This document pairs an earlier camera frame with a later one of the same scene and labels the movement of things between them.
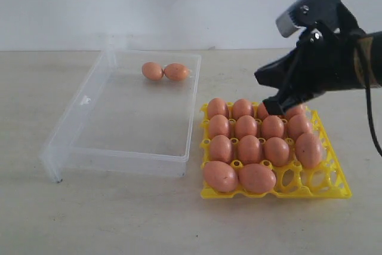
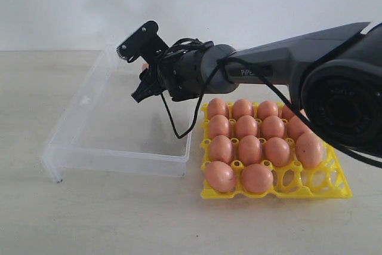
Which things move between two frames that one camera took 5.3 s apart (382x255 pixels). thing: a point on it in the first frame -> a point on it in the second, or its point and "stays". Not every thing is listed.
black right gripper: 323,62 -> 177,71
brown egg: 249,149 stays
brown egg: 277,151 stays
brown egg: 257,178 stays
